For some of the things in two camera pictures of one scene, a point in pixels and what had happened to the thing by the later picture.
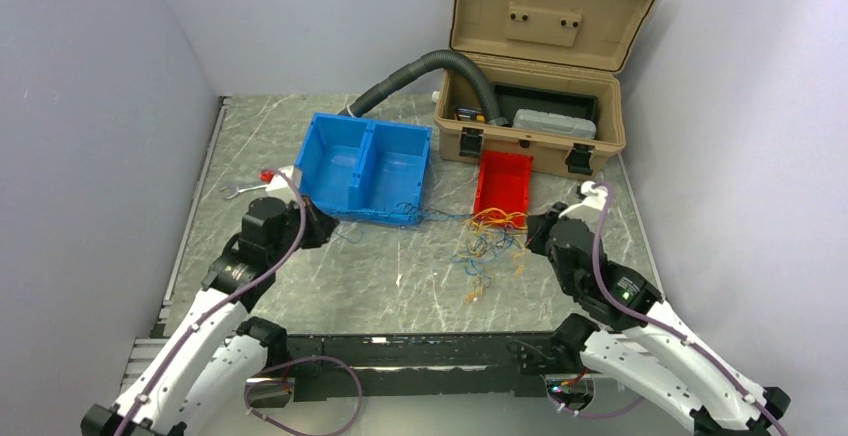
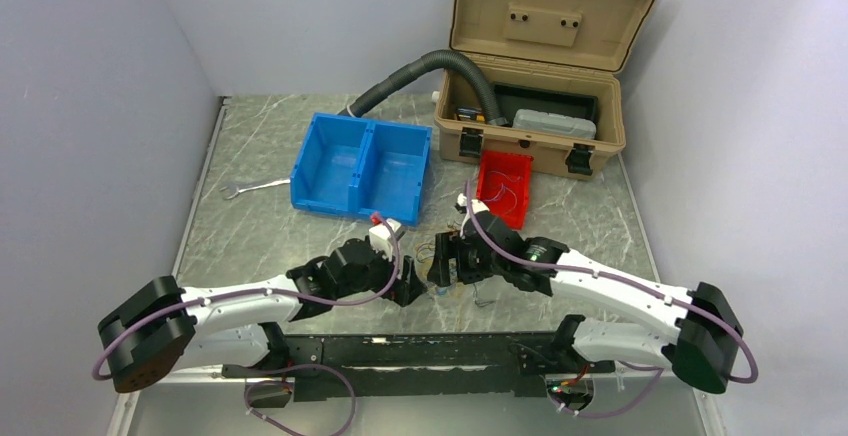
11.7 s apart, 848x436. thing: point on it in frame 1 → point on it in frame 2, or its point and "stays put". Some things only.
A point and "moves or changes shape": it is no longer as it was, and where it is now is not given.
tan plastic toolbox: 549,29 stays put
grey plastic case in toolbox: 556,124 stays put
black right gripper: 538,226 → 449,246
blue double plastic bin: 365,169 stays put
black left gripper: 319,223 → 402,291
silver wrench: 235,190 stays put
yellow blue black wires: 489,232 moves or changes shape
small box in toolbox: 470,114 stays put
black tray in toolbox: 514,97 stays put
